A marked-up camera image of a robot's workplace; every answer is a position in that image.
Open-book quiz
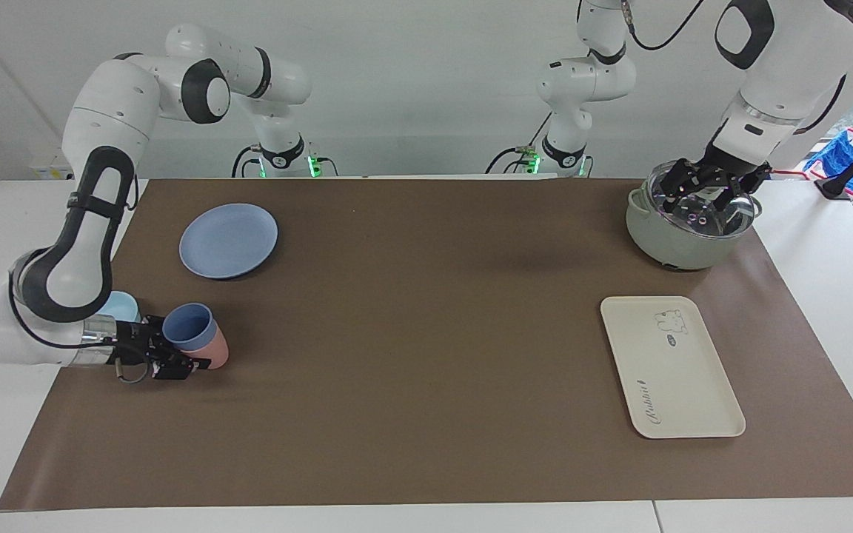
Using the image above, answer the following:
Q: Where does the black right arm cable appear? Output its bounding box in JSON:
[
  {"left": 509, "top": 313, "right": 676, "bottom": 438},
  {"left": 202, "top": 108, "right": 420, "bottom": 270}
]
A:
[{"left": 8, "top": 174, "right": 150, "bottom": 384}]

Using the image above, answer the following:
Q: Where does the yellow labelled box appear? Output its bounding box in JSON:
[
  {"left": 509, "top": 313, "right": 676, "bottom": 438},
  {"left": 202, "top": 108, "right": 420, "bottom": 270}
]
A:
[{"left": 30, "top": 158, "right": 76, "bottom": 181}]

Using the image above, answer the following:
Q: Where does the blue ribbed cup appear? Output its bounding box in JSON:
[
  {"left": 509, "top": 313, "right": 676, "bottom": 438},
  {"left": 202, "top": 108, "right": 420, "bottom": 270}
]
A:
[{"left": 162, "top": 302, "right": 216, "bottom": 352}]

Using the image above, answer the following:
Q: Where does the pink cup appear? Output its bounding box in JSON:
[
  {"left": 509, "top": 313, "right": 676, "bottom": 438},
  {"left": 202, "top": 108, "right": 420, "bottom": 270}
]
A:
[{"left": 178, "top": 326, "right": 230, "bottom": 369}]

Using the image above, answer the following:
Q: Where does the black base cable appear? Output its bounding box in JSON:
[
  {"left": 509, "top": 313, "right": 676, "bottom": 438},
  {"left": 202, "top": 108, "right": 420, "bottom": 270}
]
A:
[
  {"left": 232, "top": 144, "right": 264, "bottom": 178},
  {"left": 487, "top": 146, "right": 540, "bottom": 175}
]

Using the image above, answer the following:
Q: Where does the lavender blue plate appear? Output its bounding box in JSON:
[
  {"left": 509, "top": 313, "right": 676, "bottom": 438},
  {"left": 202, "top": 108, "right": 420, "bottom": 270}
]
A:
[{"left": 178, "top": 203, "right": 279, "bottom": 281}]

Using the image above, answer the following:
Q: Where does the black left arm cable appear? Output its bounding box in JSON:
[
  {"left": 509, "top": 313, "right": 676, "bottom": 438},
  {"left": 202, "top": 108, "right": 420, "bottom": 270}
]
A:
[{"left": 623, "top": 0, "right": 851, "bottom": 135}]

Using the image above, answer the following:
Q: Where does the blue cloth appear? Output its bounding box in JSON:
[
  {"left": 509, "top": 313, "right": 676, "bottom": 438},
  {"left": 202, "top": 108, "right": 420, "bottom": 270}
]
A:
[{"left": 804, "top": 127, "right": 853, "bottom": 215}]

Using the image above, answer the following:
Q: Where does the cream rabbit print tray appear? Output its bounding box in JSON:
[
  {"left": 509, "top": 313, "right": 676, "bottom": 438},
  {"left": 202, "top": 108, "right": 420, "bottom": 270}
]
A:
[{"left": 601, "top": 296, "right": 746, "bottom": 440}]

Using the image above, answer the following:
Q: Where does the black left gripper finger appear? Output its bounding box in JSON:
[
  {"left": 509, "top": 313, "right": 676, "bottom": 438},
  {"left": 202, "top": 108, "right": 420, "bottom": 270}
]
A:
[
  {"left": 655, "top": 159, "right": 701, "bottom": 210},
  {"left": 726, "top": 169, "right": 773, "bottom": 212}
]

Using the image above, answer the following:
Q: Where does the brown table mat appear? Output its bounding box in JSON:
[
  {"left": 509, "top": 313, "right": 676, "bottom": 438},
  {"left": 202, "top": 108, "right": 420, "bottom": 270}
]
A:
[{"left": 0, "top": 178, "right": 853, "bottom": 512}]

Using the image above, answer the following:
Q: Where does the grey green cooking pot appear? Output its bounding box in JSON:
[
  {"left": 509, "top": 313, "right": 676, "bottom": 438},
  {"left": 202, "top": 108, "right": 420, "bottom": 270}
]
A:
[{"left": 625, "top": 159, "right": 762, "bottom": 271}]

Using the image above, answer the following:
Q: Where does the light blue bowl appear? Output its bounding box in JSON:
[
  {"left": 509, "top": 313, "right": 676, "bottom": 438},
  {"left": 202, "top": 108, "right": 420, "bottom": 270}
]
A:
[{"left": 104, "top": 291, "right": 141, "bottom": 324}]

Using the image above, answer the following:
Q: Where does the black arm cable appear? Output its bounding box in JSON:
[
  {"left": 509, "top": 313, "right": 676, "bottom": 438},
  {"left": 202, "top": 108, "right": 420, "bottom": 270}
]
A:
[
  {"left": 623, "top": 0, "right": 851, "bottom": 135},
  {"left": 8, "top": 174, "right": 150, "bottom": 384}
]

